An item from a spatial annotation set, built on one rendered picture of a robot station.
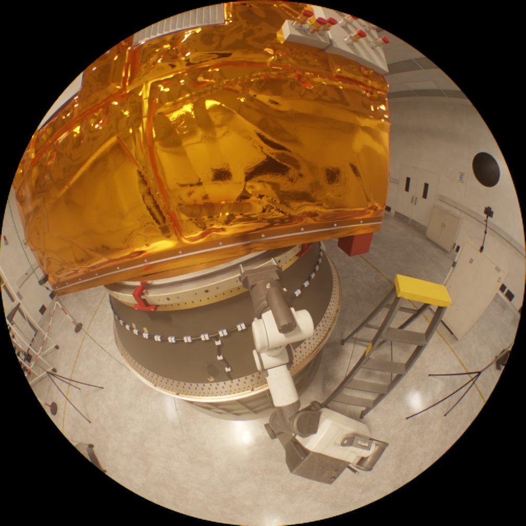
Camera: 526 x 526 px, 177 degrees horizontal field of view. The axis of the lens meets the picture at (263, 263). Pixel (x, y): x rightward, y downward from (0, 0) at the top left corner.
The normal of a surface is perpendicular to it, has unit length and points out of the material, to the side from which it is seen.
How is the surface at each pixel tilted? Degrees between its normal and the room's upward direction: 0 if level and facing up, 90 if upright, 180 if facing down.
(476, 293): 90
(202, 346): 62
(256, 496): 0
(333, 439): 21
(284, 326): 90
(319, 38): 90
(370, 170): 90
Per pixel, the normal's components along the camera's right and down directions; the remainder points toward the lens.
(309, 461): 0.07, -0.59
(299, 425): 0.54, -0.58
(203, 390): 0.04, -0.22
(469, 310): -0.97, 0.21
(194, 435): -0.08, -0.82
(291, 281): 0.58, -0.07
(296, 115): 0.15, 0.51
